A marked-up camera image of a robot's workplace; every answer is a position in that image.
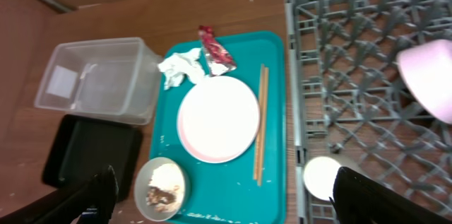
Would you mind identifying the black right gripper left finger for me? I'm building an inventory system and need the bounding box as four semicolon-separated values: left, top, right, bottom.
0;165;119;224

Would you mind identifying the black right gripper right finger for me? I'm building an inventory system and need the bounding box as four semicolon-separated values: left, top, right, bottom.
330;167;451;224

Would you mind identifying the white paper cup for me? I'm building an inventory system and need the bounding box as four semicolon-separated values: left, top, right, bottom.
303;156;341;201

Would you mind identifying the wooden chopstick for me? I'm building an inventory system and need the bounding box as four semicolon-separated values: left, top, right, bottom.
253;64;265;180
256;66;269;186

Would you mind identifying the small pink bowl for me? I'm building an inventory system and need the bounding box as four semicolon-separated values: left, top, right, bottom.
396;40;451;124

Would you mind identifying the large pink plate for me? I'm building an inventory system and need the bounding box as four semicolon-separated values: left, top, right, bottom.
177;76;261;164

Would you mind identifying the grey dishwasher rack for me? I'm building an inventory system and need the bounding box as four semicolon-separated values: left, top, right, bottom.
285;0;451;223

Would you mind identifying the black plastic tray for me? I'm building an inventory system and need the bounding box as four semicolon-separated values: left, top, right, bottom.
42;114;143;202

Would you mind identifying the grey bowl with rice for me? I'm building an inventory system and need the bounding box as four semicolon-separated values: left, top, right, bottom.
133;157;191;222

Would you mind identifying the clear plastic container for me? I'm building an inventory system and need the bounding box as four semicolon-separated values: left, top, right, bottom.
34;37;162;125

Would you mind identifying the teal plastic tray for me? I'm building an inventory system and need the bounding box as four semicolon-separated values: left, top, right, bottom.
150;31;287;223

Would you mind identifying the crumpled white tissue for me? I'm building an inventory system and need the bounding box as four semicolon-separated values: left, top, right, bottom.
157;47;208;90

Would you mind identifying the red foil wrapper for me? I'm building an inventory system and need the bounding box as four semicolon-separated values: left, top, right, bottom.
198;25;237;76

